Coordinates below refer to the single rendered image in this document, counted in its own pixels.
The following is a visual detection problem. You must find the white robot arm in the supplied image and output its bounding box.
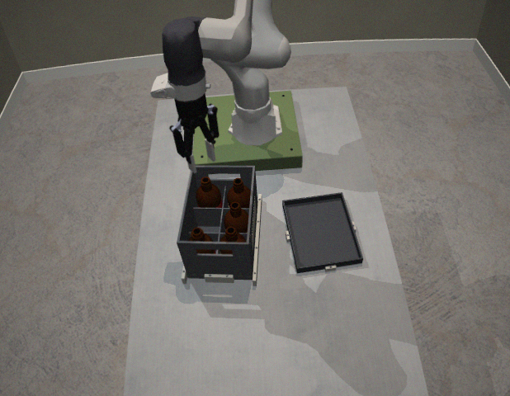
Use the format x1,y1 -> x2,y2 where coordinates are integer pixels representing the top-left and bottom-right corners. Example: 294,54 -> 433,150
150,0 -> 291,145

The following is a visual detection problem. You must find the grey divided crate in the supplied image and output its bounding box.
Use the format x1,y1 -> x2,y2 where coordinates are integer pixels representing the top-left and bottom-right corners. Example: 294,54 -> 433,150
177,169 -> 257,280

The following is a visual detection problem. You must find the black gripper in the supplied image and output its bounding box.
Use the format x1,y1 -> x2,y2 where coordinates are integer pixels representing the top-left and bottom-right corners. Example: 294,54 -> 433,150
169,94 -> 219,173

